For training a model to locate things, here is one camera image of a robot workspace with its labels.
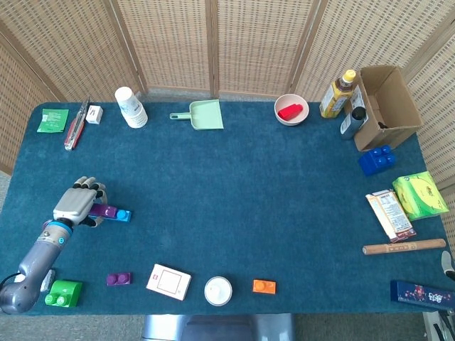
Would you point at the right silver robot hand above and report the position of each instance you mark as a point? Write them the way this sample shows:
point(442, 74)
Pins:
point(448, 264)

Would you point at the purple sloped one-stud block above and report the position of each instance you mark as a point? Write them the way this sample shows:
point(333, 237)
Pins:
point(106, 211)

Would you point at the brown cardboard box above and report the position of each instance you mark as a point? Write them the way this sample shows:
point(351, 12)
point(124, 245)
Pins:
point(387, 135)

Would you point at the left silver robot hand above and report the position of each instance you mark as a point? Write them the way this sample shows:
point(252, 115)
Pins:
point(74, 202)

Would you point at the bamboo folding screen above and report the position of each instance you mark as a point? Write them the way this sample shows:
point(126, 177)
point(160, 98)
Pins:
point(170, 42)

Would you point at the green two-stud block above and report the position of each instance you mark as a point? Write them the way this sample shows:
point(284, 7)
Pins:
point(65, 293)

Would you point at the green packet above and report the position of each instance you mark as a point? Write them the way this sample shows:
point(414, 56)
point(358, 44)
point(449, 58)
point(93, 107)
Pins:
point(52, 120)

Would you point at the stack of white paper cups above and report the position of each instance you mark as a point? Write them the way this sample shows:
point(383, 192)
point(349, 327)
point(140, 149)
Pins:
point(131, 108)

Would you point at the white box with red frame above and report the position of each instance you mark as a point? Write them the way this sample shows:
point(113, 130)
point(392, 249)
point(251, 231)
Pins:
point(168, 282)

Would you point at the small white box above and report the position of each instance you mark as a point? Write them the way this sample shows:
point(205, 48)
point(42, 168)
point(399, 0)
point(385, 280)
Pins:
point(94, 114)

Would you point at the clear jar with white lid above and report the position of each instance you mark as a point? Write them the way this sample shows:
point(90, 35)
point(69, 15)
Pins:
point(218, 291)

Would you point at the orange sloped one-stud block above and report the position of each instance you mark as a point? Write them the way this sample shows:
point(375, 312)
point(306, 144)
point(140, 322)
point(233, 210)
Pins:
point(264, 287)

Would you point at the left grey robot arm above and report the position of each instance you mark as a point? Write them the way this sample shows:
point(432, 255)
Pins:
point(35, 263)

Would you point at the wooden stick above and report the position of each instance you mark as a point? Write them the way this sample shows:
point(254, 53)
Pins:
point(403, 247)

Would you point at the light blue four-stud block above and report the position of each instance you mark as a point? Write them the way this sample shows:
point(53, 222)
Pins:
point(122, 216)

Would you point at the purple two-stud block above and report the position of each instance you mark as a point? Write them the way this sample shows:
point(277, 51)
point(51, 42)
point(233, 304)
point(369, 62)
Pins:
point(119, 279)

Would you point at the blue table cloth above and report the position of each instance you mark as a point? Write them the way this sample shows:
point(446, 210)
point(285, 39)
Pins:
point(231, 195)

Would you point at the yellow-green box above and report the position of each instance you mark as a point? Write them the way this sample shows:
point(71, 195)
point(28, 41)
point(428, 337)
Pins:
point(421, 195)

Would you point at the dark blue patterned box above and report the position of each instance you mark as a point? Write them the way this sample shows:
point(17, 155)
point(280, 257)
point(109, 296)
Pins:
point(419, 295)

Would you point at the red block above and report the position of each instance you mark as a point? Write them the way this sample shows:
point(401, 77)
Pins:
point(289, 112)

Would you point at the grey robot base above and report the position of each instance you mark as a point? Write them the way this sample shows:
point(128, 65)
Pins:
point(217, 328)

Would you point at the dark blue stud block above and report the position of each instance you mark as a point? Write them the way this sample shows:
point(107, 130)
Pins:
point(377, 161)

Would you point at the beige bowl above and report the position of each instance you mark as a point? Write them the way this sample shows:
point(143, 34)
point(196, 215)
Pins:
point(302, 117)

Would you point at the orange and white carton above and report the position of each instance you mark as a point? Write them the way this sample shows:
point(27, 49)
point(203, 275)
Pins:
point(391, 215)

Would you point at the light green dustpan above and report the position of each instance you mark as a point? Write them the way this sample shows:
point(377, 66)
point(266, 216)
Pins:
point(206, 115)

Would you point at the dark grey bottle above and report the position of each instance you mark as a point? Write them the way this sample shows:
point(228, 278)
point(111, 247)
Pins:
point(352, 124)

